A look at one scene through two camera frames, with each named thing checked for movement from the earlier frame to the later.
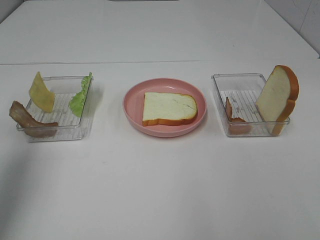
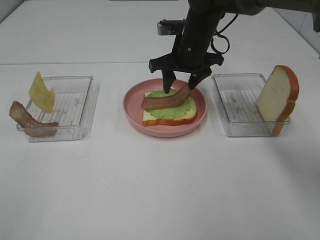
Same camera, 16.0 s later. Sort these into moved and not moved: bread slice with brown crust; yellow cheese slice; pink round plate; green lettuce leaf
Moved: green lettuce leaf
Not moved: bread slice with brown crust; yellow cheese slice; pink round plate
